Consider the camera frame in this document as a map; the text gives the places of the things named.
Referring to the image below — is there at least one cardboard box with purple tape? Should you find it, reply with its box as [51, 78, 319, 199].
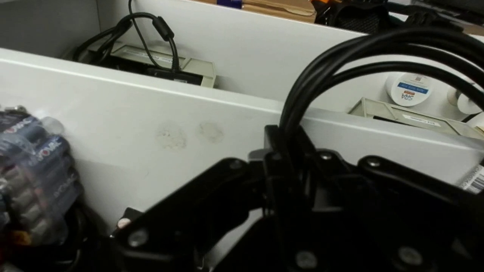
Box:
[198, 0, 316, 23]

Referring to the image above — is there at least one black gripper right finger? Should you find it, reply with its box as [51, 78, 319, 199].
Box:
[263, 124, 484, 272]

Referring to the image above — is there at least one grey bin middle shelf right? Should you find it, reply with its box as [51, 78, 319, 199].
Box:
[65, 10, 218, 89]

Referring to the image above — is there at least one pack of batteries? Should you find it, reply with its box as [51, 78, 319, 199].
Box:
[0, 109, 81, 246]

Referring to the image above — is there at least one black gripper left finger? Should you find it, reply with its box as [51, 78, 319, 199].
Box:
[112, 157, 263, 272]

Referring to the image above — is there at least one black cable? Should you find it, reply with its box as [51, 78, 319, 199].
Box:
[277, 26, 484, 168]

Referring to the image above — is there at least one white metal shelving unit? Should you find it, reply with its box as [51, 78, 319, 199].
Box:
[0, 0, 484, 243]

